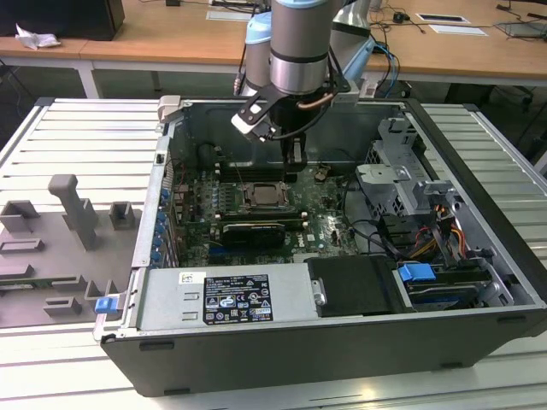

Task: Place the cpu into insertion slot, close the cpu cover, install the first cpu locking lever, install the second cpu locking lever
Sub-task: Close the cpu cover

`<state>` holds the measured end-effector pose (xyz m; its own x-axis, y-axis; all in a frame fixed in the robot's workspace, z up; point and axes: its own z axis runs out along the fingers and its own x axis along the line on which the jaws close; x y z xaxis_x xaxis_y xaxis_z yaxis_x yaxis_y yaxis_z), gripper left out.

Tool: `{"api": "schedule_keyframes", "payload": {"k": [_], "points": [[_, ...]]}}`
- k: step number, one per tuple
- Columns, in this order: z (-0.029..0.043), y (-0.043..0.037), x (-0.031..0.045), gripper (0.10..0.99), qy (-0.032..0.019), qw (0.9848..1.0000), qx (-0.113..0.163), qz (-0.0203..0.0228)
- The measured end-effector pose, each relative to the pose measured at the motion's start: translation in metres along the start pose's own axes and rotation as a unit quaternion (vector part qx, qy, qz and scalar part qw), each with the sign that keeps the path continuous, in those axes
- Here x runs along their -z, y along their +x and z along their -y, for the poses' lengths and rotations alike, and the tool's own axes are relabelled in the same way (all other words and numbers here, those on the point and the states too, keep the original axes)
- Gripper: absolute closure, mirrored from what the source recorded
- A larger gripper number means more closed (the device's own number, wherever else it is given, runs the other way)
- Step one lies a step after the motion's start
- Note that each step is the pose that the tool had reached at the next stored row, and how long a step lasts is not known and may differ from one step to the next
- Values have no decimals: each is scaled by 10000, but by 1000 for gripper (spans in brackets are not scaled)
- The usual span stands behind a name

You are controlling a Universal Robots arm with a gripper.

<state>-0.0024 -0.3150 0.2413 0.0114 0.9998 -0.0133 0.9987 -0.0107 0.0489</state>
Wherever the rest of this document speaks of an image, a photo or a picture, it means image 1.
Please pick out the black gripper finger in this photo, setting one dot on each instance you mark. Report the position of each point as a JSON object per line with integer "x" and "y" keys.
{"x": 301, "y": 154}
{"x": 289, "y": 158}

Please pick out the silver perforated drive cage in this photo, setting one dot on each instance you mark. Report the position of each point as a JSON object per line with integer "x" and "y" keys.
{"x": 380, "y": 179}

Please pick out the wooden desk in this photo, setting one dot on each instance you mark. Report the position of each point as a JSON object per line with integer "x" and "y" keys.
{"x": 149, "y": 38}
{"x": 448, "y": 51}

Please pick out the white paper sheet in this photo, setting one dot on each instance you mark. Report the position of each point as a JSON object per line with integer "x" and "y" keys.
{"x": 459, "y": 30}

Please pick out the silver disk bay frame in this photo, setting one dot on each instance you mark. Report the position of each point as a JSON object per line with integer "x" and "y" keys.
{"x": 436, "y": 188}

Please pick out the silver coin battery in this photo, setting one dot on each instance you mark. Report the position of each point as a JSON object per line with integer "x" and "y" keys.
{"x": 320, "y": 173}

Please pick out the blue case latch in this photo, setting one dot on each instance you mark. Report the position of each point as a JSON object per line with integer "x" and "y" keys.
{"x": 104, "y": 305}

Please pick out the black box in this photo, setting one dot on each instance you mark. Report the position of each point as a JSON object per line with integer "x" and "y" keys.
{"x": 64, "y": 17}

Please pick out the silver topped CPU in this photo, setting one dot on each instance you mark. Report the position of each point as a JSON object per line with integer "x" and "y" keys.
{"x": 267, "y": 195}

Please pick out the crumpled white paper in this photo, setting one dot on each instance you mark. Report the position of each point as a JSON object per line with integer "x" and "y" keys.
{"x": 36, "y": 38}

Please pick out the grey parts rack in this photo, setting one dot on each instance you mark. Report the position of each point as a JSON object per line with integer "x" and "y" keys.
{"x": 51, "y": 256}

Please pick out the CPU socket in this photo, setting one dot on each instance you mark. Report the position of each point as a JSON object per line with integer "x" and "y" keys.
{"x": 256, "y": 209}

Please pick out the silver power supply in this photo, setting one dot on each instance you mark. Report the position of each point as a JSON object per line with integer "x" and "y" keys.
{"x": 171, "y": 299}

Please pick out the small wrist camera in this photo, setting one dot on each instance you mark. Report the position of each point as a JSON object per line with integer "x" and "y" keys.
{"x": 248, "y": 124}
{"x": 346, "y": 97}

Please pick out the open black PC case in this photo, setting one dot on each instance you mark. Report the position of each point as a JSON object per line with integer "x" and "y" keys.
{"x": 299, "y": 350}

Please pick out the black graphics card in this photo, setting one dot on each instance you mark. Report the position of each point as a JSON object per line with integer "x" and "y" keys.
{"x": 252, "y": 235}

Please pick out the green RAM stick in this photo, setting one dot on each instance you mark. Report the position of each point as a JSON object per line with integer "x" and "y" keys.
{"x": 21, "y": 285}

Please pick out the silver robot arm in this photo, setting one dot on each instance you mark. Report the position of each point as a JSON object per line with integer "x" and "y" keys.
{"x": 299, "y": 42}

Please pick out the grey case latch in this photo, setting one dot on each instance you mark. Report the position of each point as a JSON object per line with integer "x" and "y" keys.
{"x": 171, "y": 107}

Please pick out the green motherboard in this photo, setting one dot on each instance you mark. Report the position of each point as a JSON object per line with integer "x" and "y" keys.
{"x": 329, "y": 226}

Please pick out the black plastic air shroud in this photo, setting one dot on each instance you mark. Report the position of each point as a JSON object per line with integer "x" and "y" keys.
{"x": 354, "y": 286}

